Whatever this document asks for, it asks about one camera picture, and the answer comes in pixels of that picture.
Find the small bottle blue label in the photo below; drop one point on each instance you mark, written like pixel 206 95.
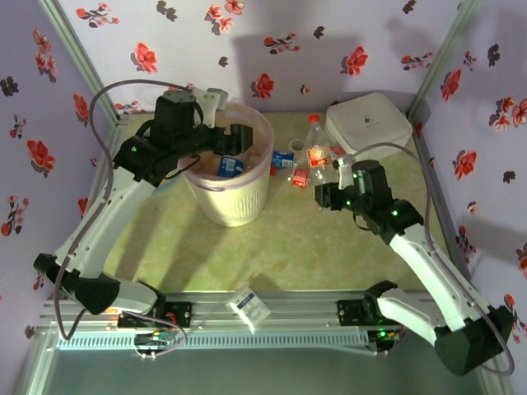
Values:
pixel 282 159

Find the blue label bottle white cap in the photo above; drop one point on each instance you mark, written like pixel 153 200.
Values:
pixel 230 165

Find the small circuit board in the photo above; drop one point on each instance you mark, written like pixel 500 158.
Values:
pixel 154 338
pixel 385 334

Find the aluminium frame post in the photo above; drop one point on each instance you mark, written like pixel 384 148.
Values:
pixel 445 53
pixel 79 53

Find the beige tape roll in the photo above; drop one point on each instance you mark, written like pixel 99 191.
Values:
pixel 290 145

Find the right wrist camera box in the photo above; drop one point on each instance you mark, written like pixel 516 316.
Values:
pixel 345 166

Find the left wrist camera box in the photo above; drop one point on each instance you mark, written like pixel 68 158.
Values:
pixel 210 98

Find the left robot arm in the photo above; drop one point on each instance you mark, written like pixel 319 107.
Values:
pixel 94 230

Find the aluminium front rail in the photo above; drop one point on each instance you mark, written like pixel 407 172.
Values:
pixel 296 308

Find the white printed packet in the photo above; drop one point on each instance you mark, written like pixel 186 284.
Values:
pixel 249 306

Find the translucent pink bin liner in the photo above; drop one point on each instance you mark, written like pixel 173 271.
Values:
pixel 259 123

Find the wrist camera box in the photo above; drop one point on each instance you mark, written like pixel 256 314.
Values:
pixel 345 166
pixel 210 98

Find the white square lidded box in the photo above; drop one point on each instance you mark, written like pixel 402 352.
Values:
pixel 370 123

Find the orange round object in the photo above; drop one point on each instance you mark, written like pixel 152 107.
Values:
pixel 110 310

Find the cream plastic bin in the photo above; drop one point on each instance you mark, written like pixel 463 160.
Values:
pixel 234 201

